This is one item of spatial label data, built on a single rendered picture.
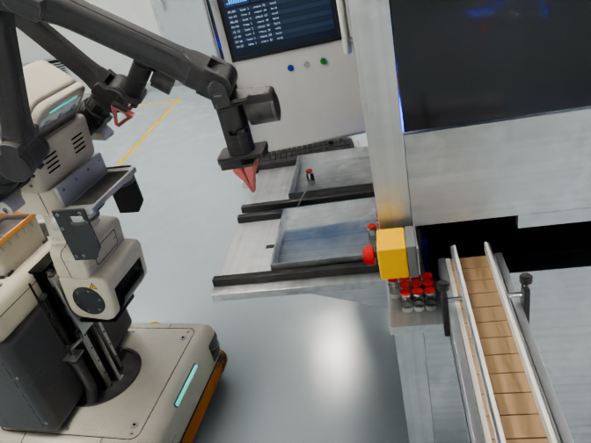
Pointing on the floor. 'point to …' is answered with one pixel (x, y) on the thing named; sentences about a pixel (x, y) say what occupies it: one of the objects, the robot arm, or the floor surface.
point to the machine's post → (390, 181)
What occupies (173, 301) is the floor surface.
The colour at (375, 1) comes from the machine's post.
